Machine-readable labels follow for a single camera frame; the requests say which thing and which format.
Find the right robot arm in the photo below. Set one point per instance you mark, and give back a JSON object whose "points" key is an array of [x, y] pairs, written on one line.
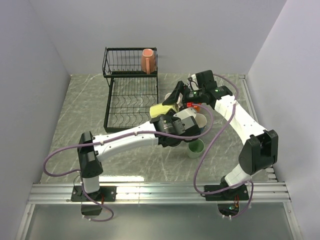
{"points": [[260, 146]]}

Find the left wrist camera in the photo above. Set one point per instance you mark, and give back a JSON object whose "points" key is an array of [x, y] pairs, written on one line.
{"points": [[185, 112]]}

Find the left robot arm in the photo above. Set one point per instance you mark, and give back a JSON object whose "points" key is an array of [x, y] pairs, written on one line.
{"points": [[96, 149]]}

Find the yellow-green faceted mug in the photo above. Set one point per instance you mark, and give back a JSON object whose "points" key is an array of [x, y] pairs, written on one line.
{"points": [[160, 109]]}

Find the salmon floral mug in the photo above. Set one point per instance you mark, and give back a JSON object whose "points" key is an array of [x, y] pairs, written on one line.
{"points": [[148, 61]]}

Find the light green tumbler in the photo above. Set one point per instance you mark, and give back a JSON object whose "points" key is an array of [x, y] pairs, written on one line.
{"points": [[195, 148]]}

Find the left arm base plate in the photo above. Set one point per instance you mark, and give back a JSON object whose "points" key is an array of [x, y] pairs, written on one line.
{"points": [[105, 194]]}

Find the black wire dish rack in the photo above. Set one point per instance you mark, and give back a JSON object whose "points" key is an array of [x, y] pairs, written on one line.
{"points": [[131, 92]]}

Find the aluminium mounting rail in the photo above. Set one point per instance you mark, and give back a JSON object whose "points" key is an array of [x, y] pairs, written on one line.
{"points": [[159, 211]]}

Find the orange mug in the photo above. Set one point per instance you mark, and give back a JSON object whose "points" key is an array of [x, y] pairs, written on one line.
{"points": [[197, 108]]}

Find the blue mug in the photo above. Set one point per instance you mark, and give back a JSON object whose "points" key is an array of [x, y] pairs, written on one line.
{"points": [[201, 121]]}

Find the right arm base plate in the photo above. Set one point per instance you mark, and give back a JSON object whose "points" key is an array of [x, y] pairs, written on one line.
{"points": [[239, 193]]}

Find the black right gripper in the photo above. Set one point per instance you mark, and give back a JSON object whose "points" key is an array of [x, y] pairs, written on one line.
{"points": [[173, 97]]}

